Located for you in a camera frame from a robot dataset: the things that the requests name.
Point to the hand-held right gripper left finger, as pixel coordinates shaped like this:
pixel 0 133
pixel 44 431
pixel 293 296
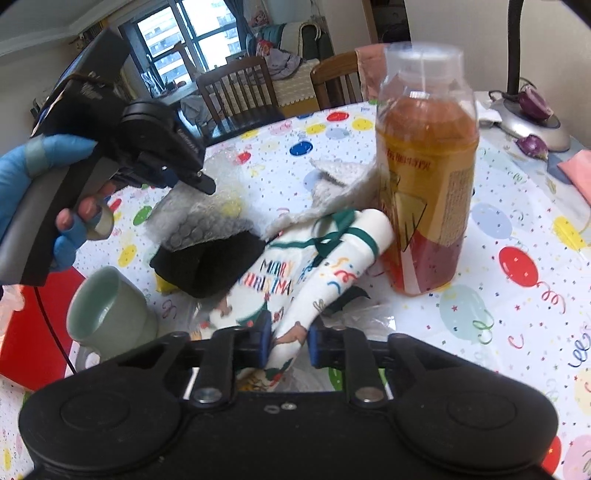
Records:
pixel 264 341

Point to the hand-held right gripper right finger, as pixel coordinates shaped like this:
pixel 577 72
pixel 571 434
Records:
pixel 315 346

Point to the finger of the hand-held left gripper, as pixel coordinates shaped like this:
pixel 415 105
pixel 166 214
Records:
pixel 201 182

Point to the Christmas print sock pair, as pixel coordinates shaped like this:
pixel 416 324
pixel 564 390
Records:
pixel 332 277

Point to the black cloth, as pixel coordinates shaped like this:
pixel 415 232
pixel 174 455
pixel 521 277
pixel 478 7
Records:
pixel 207 263

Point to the red cardboard box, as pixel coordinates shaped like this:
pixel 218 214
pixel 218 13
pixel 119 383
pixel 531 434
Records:
pixel 27 332

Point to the person's left hand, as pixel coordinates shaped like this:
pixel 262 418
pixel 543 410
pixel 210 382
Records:
pixel 18 175

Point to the bubble wrap sheet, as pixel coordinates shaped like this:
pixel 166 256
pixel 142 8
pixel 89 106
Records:
pixel 203 217

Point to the grey cloth bundle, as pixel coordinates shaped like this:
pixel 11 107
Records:
pixel 194 110

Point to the wooden chair with dark seat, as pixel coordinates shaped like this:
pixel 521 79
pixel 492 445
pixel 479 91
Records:
pixel 240 92

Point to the large window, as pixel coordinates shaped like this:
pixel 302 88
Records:
pixel 194 32

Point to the pale green mug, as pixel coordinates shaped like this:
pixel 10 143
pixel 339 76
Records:
pixel 115 318

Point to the green sofa with covers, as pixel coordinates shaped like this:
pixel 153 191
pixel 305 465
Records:
pixel 300 69

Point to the orange juice bottle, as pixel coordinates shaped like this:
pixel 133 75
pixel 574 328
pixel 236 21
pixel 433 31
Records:
pixel 425 184

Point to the pink garment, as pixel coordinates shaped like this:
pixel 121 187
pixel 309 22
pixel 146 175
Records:
pixel 369 69

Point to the silver desk lamp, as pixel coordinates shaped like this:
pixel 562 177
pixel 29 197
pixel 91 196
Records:
pixel 531 120

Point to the pink printed cloth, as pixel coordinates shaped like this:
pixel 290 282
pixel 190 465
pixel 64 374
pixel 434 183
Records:
pixel 577 173

